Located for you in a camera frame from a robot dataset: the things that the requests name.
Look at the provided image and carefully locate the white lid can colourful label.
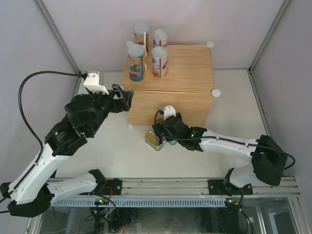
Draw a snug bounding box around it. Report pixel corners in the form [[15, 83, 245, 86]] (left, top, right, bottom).
[[127, 44, 147, 81]]

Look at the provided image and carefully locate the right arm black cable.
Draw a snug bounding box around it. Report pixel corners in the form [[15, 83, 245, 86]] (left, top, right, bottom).
[[154, 109, 296, 195]]

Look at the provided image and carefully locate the wooden cube shelf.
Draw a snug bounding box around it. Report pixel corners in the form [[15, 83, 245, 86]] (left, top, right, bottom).
[[121, 45, 221, 127]]

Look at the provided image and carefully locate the right black base bracket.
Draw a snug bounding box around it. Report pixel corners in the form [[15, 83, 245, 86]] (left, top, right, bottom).
[[208, 179, 254, 196]]

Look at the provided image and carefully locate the slotted cable duct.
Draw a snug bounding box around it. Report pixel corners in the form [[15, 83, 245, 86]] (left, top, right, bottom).
[[52, 197, 226, 208]]

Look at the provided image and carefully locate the black base bracket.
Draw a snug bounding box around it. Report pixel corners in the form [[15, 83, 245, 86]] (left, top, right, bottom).
[[102, 178, 122, 195], [208, 179, 254, 196]]

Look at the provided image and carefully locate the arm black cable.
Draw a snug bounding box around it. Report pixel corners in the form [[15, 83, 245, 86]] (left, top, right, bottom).
[[154, 109, 296, 195], [0, 70, 86, 214]]

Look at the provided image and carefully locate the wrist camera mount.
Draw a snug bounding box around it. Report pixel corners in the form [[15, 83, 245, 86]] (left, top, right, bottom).
[[83, 70, 109, 95], [160, 105, 176, 120]]

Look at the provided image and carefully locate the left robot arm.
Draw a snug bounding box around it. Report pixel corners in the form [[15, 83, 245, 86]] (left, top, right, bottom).
[[0, 84, 134, 217]]

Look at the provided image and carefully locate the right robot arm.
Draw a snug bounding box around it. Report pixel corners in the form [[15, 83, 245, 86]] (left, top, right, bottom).
[[152, 114, 288, 195]]

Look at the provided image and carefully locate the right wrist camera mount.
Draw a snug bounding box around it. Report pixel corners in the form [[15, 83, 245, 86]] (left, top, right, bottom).
[[160, 105, 176, 120]]

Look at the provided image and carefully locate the left black base bracket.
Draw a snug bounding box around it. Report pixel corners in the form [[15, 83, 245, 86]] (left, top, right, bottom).
[[102, 178, 122, 195]]

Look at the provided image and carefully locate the tall can with spoon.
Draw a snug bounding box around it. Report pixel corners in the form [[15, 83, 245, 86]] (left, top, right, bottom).
[[134, 23, 150, 54]]

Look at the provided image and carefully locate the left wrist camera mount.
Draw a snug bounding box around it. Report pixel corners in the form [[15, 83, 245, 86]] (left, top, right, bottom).
[[83, 70, 109, 95]]

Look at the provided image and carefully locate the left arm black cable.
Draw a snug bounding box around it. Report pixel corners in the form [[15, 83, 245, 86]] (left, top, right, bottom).
[[0, 70, 86, 214]]

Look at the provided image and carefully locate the white lid can red label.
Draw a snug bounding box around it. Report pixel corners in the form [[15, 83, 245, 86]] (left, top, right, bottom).
[[153, 29, 169, 47]]

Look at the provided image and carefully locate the aluminium mounting rail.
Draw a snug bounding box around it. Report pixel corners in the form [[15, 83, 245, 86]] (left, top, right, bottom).
[[48, 176, 300, 196]]

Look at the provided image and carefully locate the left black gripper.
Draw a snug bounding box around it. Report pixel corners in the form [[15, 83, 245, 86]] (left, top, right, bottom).
[[86, 84, 133, 136]]

